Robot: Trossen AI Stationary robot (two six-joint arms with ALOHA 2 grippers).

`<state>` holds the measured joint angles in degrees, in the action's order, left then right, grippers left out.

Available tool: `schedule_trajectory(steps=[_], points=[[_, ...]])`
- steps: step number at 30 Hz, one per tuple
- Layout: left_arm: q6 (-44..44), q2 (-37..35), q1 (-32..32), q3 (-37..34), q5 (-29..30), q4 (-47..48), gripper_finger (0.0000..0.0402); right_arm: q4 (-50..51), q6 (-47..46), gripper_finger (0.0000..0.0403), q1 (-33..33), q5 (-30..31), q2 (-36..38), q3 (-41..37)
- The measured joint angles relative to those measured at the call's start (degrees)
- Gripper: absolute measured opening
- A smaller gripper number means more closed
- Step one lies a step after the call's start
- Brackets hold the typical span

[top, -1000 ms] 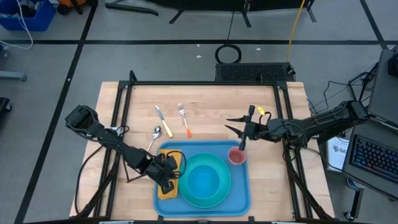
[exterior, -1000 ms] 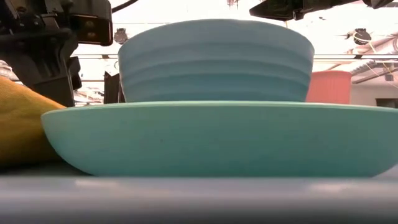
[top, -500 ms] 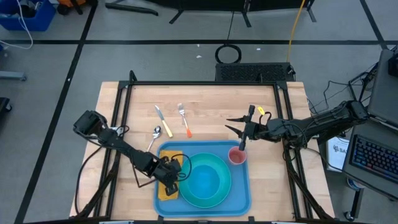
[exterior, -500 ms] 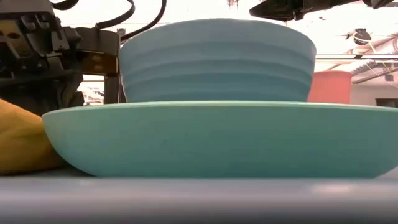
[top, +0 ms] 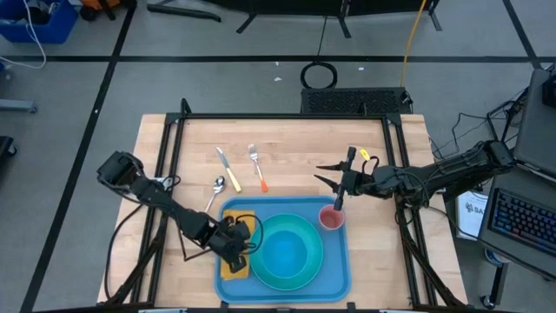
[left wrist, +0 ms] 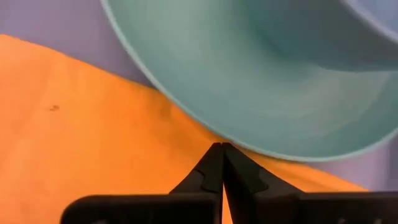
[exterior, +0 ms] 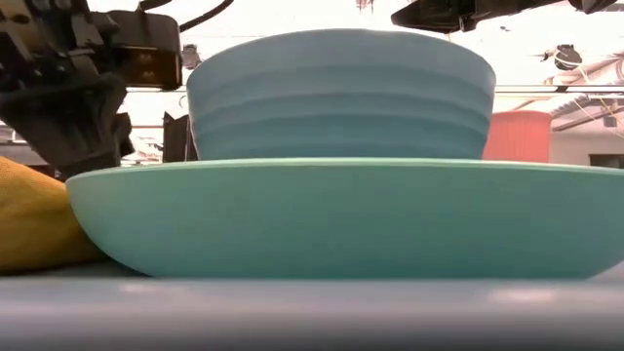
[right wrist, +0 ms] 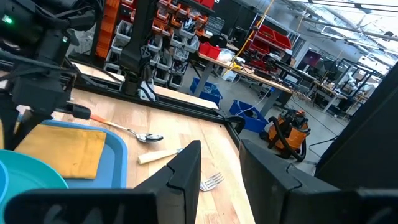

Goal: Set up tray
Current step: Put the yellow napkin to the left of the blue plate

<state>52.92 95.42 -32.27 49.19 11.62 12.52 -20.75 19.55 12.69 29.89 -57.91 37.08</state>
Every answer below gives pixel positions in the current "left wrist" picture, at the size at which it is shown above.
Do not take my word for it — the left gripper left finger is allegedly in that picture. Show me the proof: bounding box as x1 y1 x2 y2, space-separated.
169 142 224 195

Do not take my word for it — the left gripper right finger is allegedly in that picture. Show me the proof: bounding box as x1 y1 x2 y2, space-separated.
222 142 304 224

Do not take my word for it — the teal plate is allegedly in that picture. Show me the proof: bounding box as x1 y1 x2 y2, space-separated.
99 0 398 162

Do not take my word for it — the orange cloth napkin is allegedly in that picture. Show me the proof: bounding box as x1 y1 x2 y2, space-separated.
0 33 369 224

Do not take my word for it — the blue ribbed bowl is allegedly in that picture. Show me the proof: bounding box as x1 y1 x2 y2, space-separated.
245 0 398 73

